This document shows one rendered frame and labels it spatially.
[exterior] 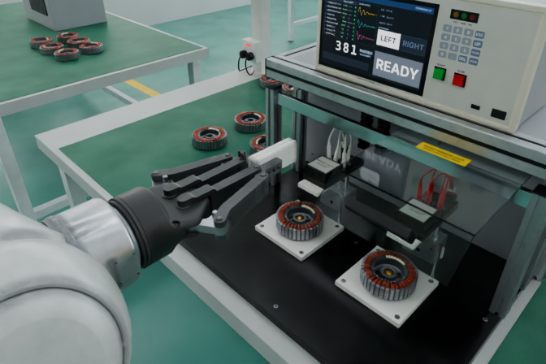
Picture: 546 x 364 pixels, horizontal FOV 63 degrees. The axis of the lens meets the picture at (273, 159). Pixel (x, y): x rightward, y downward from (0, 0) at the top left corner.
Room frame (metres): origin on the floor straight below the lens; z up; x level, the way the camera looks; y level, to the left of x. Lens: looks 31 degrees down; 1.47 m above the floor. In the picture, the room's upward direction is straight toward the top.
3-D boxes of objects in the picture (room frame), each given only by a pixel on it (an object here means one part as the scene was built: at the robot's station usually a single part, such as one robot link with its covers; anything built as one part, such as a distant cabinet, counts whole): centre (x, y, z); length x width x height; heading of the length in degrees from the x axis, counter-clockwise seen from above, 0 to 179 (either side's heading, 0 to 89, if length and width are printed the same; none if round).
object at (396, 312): (0.65, -0.23, 0.78); 0.15 x 0.15 x 0.01; 45
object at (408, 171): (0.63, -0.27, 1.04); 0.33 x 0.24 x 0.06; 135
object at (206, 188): (0.40, 0.05, 1.18); 0.11 x 0.01 x 0.04; 133
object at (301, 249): (0.82, -0.06, 0.78); 0.15 x 0.15 x 0.01; 45
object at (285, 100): (0.81, -0.22, 1.03); 0.62 x 0.01 x 0.03; 45
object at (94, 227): (0.31, 0.16, 1.18); 0.09 x 0.06 x 0.09; 44
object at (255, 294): (0.75, -0.16, 0.76); 0.64 x 0.47 x 0.02; 45
